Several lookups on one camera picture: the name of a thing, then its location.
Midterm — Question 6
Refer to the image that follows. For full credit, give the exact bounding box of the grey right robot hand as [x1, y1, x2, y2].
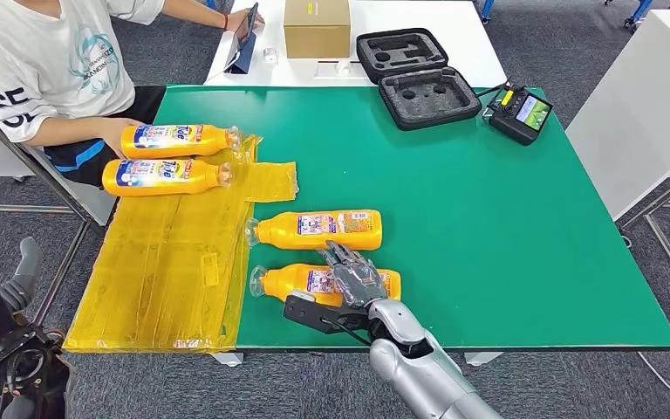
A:
[318, 239, 389, 310]

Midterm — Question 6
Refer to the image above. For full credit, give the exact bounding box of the grey metal-framed table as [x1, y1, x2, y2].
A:
[0, 75, 123, 400]

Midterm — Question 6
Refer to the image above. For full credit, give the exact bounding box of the person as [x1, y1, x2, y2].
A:
[0, 0, 265, 188]

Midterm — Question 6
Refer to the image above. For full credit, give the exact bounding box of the black remote controller with screen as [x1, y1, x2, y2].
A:
[487, 82, 555, 147]

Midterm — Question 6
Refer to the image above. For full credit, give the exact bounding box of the orange detergent bottle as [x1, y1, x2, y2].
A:
[120, 123, 243, 161]
[248, 263, 402, 309]
[244, 209, 384, 252]
[101, 157, 235, 198]

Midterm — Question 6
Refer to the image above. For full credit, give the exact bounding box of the green table mat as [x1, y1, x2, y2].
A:
[149, 85, 670, 353]

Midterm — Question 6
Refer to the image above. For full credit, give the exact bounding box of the person's right hand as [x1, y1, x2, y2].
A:
[96, 117, 146, 160]

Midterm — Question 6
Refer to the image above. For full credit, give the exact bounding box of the yellow plastic sheet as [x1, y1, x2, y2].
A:
[62, 134, 300, 355]

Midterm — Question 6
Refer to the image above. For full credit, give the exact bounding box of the person's left hand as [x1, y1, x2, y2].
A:
[226, 6, 265, 33]

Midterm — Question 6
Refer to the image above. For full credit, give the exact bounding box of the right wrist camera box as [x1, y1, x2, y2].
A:
[283, 291, 371, 337]

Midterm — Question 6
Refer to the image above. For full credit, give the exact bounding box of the white table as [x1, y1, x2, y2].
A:
[202, 0, 509, 89]
[564, 8, 670, 223]

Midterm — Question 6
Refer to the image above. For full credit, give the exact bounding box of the blue wheeled frame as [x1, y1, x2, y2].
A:
[624, 0, 656, 30]

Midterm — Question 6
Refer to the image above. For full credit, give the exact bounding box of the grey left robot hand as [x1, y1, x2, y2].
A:
[0, 236, 43, 314]

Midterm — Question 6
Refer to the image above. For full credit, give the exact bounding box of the closed cardboard box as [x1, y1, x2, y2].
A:
[283, 0, 352, 59]

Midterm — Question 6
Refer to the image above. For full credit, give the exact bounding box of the white paper packet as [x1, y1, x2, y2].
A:
[313, 59, 367, 79]

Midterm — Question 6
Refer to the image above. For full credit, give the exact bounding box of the tablet in blue cover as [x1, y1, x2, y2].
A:
[222, 1, 259, 74]

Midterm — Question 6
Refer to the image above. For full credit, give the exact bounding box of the open black foam case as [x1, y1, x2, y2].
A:
[355, 27, 483, 132]

